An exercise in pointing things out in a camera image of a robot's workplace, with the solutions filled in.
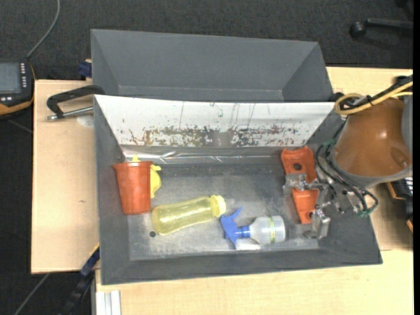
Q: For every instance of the grey metal bin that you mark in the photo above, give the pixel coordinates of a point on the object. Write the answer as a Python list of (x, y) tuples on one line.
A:
[(203, 71)]

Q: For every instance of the orange plastic cup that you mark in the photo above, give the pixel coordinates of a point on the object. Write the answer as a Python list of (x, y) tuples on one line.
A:
[(134, 189)]

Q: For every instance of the small white block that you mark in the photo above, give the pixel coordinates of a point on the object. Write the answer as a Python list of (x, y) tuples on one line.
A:
[(247, 244)]

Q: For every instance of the blue-headed clear spray bottle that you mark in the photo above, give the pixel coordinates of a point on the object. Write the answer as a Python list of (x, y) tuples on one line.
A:
[(265, 229)]

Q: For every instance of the yellow soft toy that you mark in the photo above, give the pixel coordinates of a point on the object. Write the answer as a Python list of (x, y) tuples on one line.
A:
[(155, 179)]

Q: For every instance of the yellow clear plastic bottle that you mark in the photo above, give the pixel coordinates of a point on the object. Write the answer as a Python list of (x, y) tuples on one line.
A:
[(183, 213)]

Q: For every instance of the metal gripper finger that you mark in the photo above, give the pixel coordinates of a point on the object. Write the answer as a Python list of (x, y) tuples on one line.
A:
[(294, 183), (321, 225)]

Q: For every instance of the pale wood board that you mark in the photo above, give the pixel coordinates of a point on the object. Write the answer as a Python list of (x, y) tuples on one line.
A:
[(62, 176)]

